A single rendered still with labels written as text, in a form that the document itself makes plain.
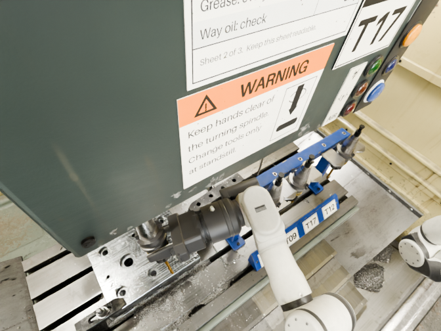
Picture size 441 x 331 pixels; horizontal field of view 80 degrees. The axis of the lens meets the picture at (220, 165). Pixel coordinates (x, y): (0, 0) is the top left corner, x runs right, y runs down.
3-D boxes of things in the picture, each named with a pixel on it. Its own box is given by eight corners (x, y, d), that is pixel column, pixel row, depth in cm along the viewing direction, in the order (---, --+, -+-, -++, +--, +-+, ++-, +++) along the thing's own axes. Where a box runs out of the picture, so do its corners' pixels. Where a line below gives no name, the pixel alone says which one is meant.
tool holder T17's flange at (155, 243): (136, 236, 58) (132, 229, 57) (161, 222, 60) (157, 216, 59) (143, 257, 54) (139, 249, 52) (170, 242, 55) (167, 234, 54)
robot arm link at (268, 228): (236, 203, 65) (258, 256, 59) (237, 190, 57) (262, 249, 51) (260, 195, 66) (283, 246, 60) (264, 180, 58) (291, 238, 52)
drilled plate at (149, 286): (199, 262, 88) (200, 257, 84) (115, 318, 76) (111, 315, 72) (167, 210, 98) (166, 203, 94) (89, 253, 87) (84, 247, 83)
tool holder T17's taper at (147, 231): (136, 230, 56) (123, 209, 52) (155, 220, 58) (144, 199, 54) (142, 244, 53) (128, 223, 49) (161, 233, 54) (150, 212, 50)
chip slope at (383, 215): (388, 238, 133) (424, 215, 112) (291, 330, 105) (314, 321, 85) (272, 131, 174) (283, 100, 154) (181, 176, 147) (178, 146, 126)
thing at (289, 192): (299, 194, 75) (300, 193, 74) (286, 203, 73) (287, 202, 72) (283, 177, 78) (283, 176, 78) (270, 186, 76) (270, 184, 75)
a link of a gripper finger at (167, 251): (145, 253, 55) (173, 242, 56) (150, 261, 57) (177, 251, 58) (146, 259, 54) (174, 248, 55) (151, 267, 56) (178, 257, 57)
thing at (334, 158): (347, 163, 84) (348, 161, 83) (336, 170, 82) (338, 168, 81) (330, 148, 87) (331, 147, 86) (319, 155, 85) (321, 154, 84)
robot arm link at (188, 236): (162, 204, 61) (210, 186, 62) (174, 230, 66) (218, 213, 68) (170, 247, 51) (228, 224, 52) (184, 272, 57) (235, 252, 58)
